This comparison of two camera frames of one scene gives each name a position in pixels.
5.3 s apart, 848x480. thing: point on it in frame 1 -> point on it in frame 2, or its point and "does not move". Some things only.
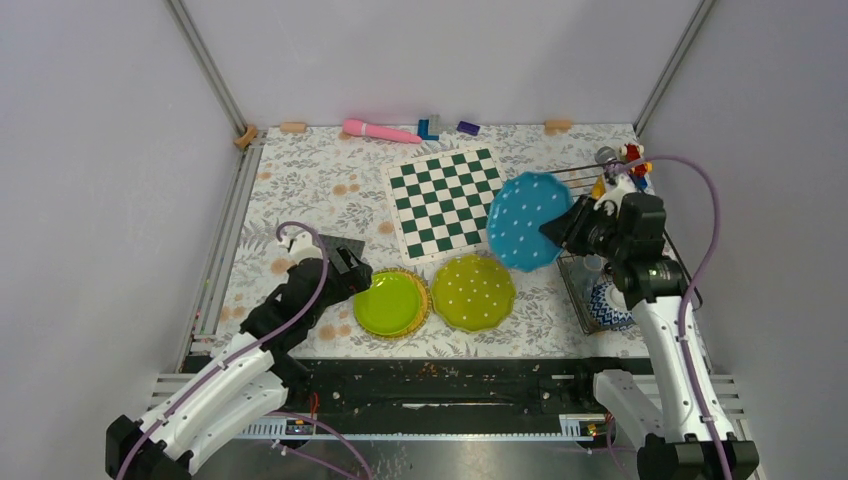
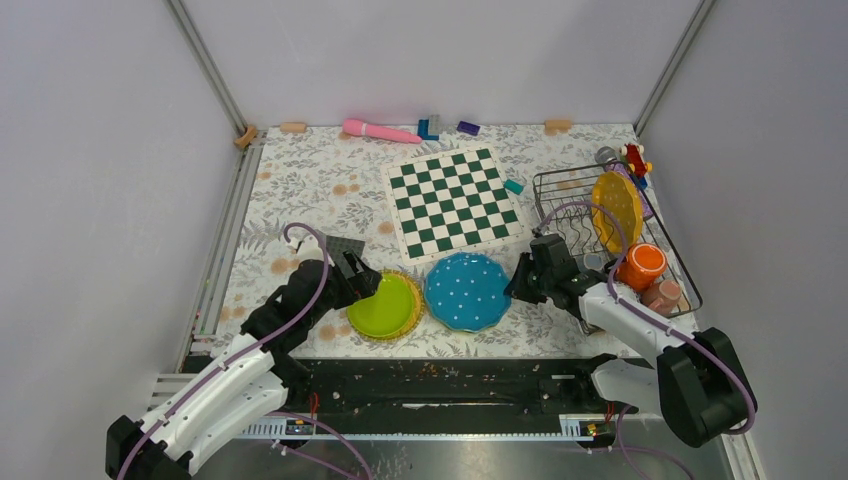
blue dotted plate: [521, 206] -> [465, 291]
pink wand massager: [355, 127] does not move
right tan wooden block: [558, 126] does not move
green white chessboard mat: [440, 204] does not move
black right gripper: [566, 228] -> [516, 287]
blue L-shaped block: [423, 130] does not move
